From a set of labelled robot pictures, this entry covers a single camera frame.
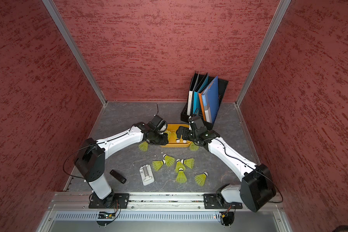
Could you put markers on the white folder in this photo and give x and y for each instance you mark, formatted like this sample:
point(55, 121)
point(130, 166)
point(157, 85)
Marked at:
point(193, 84)

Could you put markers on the yellow shuttlecock top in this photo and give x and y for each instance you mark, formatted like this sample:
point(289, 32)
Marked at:
point(172, 137)

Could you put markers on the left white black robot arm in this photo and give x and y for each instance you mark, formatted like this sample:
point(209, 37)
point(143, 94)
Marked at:
point(90, 158)

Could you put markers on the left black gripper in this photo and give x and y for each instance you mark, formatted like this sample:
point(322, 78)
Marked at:
point(163, 142)

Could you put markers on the yellow shuttlecock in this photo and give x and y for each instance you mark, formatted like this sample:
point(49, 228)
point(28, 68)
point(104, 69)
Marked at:
point(189, 162)
point(193, 147)
point(169, 161)
point(157, 164)
point(143, 146)
point(181, 177)
point(172, 137)
point(179, 166)
point(201, 178)

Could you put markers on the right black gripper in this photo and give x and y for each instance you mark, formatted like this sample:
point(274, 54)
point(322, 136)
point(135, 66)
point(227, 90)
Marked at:
point(185, 136)

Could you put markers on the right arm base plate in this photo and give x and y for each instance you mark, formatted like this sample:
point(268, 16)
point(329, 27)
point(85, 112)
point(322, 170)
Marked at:
point(215, 201)

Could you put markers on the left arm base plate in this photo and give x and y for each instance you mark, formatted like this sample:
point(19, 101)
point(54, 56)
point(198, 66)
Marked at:
point(112, 201)

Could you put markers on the teal folder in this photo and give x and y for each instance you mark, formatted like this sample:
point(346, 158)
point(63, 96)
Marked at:
point(199, 87)

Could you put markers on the yellow plastic storage box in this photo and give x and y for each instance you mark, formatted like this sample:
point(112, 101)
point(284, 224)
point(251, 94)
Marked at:
point(182, 144)

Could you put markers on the orange folder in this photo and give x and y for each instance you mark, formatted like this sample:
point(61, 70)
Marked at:
point(204, 107)

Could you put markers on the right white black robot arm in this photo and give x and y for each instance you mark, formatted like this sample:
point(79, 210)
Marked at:
point(256, 188)

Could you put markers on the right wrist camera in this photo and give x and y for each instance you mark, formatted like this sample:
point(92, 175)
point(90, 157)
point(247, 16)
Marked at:
point(196, 123)

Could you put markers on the white phone stand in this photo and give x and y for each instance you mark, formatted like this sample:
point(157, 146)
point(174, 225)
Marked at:
point(146, 174)

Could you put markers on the blue folder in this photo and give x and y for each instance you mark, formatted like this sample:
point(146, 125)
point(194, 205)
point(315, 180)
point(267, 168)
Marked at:
point(212, 98)

